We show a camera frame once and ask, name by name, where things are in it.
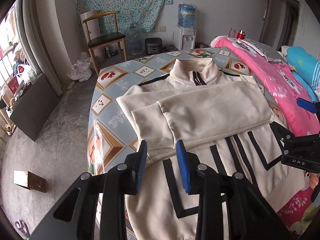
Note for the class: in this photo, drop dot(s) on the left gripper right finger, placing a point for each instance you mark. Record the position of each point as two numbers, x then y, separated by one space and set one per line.
249 216

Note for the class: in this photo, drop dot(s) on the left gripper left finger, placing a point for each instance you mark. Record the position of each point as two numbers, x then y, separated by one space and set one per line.
73 215

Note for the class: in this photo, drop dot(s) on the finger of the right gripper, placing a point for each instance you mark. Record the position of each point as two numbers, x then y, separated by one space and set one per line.
307 105
281 133

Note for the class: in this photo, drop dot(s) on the beige zip jacket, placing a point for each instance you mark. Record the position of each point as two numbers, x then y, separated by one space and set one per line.
225 120

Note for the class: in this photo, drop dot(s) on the blue striped pillow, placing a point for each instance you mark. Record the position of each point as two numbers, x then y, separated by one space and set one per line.
305 69

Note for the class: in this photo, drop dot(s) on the pink floral blanket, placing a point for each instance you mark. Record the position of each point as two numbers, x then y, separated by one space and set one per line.
284 89

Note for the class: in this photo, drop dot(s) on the small brown box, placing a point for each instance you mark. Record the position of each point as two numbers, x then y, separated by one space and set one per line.
29 180

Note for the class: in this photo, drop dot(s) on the grey lace pillow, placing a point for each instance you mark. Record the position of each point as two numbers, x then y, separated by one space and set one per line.
266 51

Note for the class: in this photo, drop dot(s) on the fruit pattern bed sheet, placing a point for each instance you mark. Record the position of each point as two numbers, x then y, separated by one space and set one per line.
110 136

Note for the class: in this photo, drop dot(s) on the red cup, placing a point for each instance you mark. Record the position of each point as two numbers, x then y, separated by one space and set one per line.
241 35

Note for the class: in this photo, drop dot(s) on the dark low cabinet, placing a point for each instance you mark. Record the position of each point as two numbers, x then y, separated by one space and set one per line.
32 110

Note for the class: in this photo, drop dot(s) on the white water dispenser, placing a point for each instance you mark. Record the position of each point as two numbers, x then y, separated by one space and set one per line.
185 38

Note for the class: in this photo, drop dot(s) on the blue water bottle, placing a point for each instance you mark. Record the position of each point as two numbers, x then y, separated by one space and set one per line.
186 16

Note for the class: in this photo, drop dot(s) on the white plastic bag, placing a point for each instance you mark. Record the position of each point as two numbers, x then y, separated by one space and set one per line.
81 70

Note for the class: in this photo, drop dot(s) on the black rice cooker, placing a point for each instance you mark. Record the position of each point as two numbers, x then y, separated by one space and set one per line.
153 45

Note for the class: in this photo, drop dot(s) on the empty clear water jug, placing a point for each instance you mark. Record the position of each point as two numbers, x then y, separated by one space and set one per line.
134 40

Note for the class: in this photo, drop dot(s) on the grey curtain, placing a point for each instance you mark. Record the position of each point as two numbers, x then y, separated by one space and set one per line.
32 42

